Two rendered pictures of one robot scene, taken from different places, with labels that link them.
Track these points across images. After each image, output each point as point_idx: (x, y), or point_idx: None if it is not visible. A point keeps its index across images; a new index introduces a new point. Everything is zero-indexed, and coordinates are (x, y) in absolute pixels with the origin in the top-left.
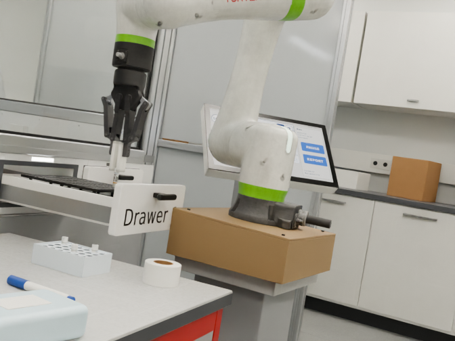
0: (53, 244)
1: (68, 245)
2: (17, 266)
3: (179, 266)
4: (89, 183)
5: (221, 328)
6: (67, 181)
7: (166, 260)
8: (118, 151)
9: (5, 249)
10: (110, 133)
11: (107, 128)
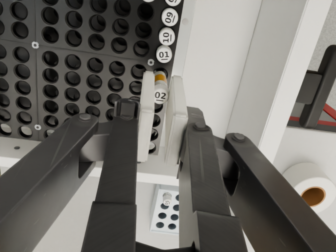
0: (162, 210)
1: (178, 202)
2: (152, 235)
3: (334, 198)
4: (65, 49)
5: None
6: (33, 104)
7: (314, 185)
8: (165, 143)
9: (89, 189)
10: (94, 159)
11: (80, 185)
